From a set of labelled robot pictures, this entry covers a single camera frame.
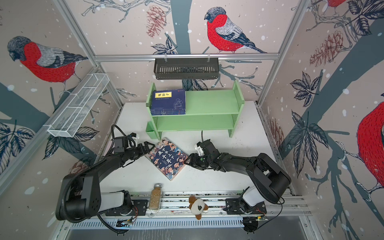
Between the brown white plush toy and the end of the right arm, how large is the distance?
160mm

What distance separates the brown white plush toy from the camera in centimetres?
72

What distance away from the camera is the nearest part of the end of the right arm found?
2.49 feet
